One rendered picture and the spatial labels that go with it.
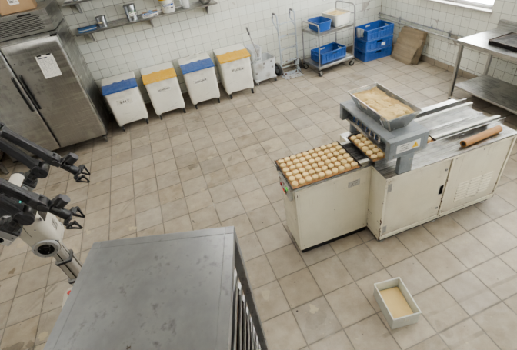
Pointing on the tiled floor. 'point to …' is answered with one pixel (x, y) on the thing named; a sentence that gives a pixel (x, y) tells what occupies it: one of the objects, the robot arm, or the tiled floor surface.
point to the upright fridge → (29, 122)
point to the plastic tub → (396, 303)
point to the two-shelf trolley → (335, 41)
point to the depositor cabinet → (436, 178)
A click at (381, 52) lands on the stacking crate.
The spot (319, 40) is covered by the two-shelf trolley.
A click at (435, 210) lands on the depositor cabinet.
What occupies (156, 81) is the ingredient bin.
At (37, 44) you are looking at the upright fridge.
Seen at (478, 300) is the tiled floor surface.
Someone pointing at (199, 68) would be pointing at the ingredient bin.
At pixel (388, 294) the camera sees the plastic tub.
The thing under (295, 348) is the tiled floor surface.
